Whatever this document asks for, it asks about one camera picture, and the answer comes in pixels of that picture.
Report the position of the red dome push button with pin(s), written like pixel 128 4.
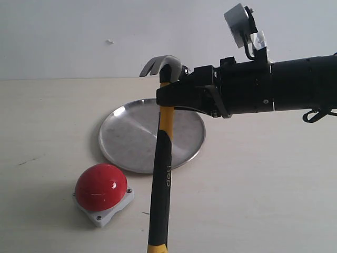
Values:
pixel 102 191

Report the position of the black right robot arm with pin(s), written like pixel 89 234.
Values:
pixel 308 83

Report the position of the yellow black claw hammer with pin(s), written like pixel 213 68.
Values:
pixel 169 68

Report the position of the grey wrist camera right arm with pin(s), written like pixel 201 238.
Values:
pixel 243 28

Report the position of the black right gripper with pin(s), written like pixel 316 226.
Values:
pixel 232 88

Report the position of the round steel plate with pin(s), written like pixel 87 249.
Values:
pixel 127 137

